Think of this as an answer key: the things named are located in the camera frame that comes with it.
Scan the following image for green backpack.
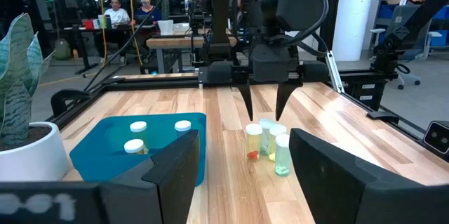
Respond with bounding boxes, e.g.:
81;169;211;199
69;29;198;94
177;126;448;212
54;37;71;60

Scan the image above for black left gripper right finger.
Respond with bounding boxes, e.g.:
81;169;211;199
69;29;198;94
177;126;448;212
289;128;449;224

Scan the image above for grey table-level camera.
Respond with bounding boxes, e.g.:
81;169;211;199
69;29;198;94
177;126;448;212
422;120;449;155

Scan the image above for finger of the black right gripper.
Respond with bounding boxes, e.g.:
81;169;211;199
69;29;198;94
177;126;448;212
237;82;254;122
275;81;303;122

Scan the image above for person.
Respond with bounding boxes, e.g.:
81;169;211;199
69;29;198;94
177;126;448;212
133;0;163;56
103;0;131;63

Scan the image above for white room column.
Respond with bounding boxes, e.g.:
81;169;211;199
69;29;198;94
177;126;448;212
331;0;378;62

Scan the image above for teal pill bottle white cap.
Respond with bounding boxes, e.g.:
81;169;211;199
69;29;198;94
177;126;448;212
274;133;292;178

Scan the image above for wooden office desk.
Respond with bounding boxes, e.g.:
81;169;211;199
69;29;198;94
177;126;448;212
146;27;239;74

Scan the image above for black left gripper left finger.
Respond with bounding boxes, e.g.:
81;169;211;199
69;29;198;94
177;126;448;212
99;129;201;224

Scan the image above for yellow hanging cable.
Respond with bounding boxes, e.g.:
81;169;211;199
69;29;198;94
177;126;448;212
127;0;144;66

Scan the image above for grey office chair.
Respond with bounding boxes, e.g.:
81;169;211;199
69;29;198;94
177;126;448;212
370;4;422;90

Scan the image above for teal plastic basket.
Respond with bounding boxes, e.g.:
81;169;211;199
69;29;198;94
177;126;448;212
69;112;208;187

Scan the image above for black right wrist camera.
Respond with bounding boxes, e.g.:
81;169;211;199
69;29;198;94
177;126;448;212
251;42;300;84

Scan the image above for light blue pill bottle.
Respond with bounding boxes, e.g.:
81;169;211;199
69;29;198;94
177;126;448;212
258;117;276;157

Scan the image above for pale yellow pill bottle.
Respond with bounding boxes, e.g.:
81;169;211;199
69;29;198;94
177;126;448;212
129;121;148;145

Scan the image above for shelf with blue bins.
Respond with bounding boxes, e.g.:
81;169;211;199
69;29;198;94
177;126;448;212
377;0;449;48

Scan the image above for blue pill bottle white cap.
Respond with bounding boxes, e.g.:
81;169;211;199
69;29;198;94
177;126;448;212
174;119;192;139

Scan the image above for silver metal bar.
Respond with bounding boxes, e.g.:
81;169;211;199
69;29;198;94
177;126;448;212
324;50;345;93

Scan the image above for white bucket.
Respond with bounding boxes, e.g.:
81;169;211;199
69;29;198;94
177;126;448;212
157;19;175;36

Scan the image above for dark office desk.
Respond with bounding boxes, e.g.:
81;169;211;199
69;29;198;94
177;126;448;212
62;23;141;74

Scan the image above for black aluminium table frame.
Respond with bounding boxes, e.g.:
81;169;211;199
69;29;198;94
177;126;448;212
50;71;434;137

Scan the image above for orange pill bottle white cap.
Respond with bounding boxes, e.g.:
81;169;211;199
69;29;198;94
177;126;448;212
245;123;264;163
123;138;150;155

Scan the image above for snake plant in white pot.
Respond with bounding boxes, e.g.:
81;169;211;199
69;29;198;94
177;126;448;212
0;12;70;183

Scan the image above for green pill bottle white cap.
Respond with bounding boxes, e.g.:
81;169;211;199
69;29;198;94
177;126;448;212
268;123;288;162

